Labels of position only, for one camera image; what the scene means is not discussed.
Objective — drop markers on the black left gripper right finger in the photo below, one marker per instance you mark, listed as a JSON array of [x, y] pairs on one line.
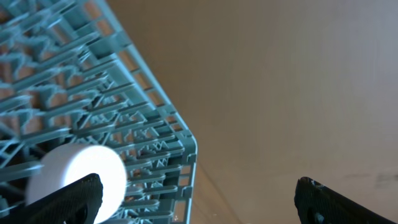
[[317, 204]]

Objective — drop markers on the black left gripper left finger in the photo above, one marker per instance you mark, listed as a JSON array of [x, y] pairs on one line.
[[78, 202]]

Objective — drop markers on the pink bowl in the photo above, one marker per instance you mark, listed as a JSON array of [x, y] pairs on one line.
[[70, 162]]

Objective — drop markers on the grey plastic dish rack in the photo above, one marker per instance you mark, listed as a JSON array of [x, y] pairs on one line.
[[71, 74]]

